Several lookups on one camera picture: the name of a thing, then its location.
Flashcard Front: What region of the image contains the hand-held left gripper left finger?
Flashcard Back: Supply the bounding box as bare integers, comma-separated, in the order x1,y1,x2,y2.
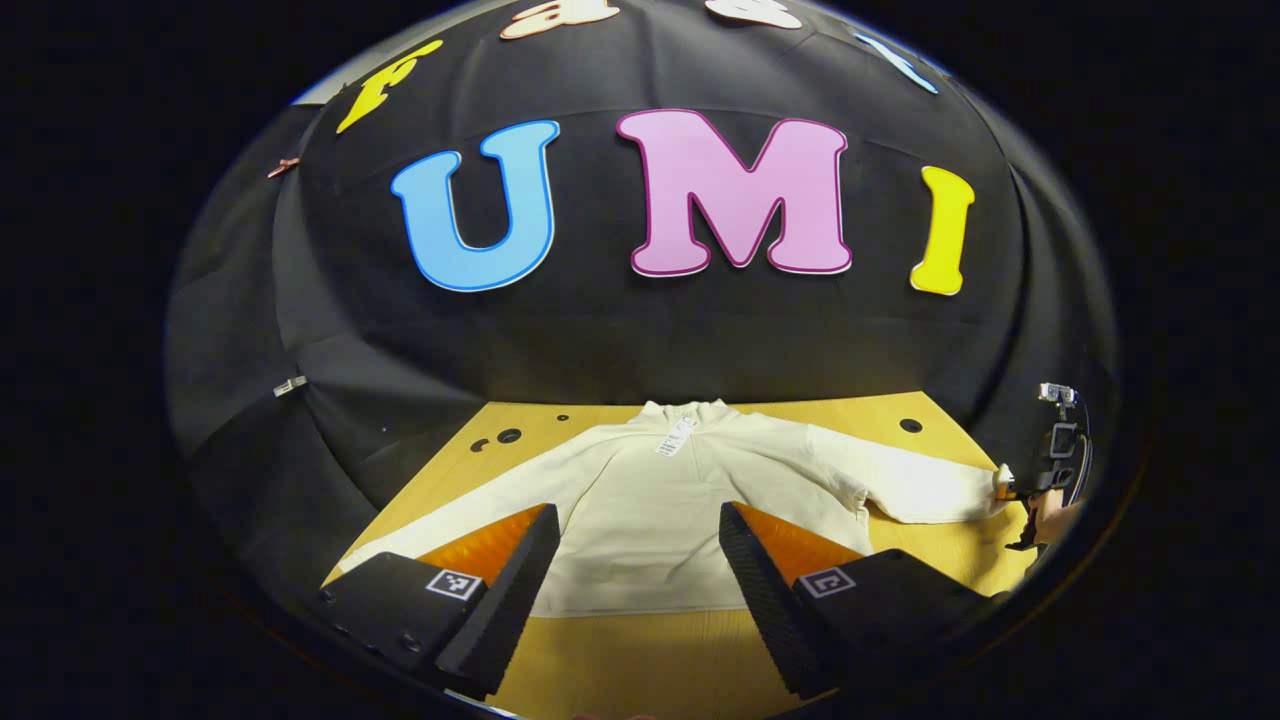
318,503,561,701

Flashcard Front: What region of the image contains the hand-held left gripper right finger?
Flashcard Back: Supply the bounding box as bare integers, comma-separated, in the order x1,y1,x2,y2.
718,502,1006,701

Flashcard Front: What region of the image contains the white sweatshirt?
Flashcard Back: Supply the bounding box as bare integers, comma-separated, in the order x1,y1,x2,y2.
338,400,1016,618

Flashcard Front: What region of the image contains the black backdrop cloth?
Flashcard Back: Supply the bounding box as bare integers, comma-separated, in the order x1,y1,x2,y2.
165,0,1119,591

